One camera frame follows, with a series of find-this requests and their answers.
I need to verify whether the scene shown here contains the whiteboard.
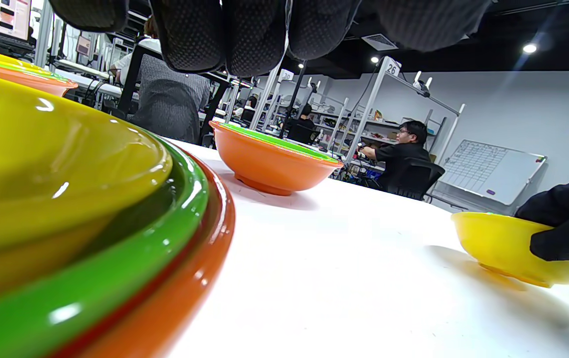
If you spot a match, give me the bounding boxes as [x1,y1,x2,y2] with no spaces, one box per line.
[434,139,548,207]

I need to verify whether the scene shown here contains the person's left hand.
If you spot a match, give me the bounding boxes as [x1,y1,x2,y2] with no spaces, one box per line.
[48,0,494,78]

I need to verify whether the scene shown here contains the ceiling air vent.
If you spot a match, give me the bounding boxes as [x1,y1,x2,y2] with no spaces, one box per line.
[361,33,399,52]

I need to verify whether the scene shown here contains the black mesh office chair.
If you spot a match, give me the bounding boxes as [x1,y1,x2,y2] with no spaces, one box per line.
[115,42,231,146]

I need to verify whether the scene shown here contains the white metal shelf rack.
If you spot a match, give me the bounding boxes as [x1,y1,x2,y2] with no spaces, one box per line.
[309,56,466,167]

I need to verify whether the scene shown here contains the large orange bowl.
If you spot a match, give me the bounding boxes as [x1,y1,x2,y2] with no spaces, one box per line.
[0,59,79,97]
[48,149,236,358]
[209,121,344,196]

